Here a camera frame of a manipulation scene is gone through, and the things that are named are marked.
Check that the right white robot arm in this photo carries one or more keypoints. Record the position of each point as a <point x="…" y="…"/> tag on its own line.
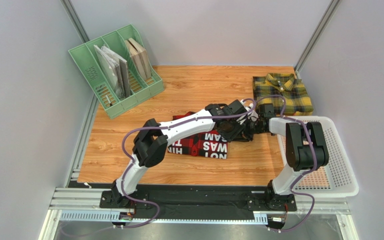
<point x="305" y="148"/>

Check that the red black plaid shirt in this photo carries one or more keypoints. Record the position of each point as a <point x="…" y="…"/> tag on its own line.
<point x="208" y="144"/>

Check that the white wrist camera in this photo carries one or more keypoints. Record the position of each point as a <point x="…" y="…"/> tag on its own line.
<point x="247" y="108"/>
<point x="253" y="116"/>

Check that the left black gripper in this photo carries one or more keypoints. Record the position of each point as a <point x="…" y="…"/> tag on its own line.
<point x="231" y="136"/>

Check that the green file organizer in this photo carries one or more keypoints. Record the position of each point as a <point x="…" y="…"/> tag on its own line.
<point x="86" y="60"/>

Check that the grey spiral notebooks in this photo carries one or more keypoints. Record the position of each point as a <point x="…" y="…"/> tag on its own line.
<point x="115" y="69"/>

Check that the aluminium frame rail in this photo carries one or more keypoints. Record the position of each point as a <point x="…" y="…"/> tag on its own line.
<point x="85" y="204"/>

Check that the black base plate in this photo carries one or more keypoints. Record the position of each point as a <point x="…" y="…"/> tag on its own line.
<point x="198" y="202"/>

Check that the white plastic basket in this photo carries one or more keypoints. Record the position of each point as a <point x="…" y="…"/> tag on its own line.
<point x="334" y="180"/>

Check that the brown books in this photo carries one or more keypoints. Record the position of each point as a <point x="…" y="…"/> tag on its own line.
<point x="139" y="57"/>

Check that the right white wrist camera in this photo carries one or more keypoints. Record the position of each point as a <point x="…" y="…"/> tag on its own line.
<point x="253" y="116"/>

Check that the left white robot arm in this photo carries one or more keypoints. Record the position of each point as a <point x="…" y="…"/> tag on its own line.
<point x="153" y="139"/>

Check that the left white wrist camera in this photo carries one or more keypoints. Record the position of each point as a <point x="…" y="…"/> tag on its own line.
<point x="247" y="108"/>

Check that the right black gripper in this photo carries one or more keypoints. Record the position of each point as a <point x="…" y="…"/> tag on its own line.
<point x="256" y="124"/>

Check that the yellow plaid folded shirt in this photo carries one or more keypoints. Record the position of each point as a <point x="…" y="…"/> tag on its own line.
<point x="283" y="90"/>

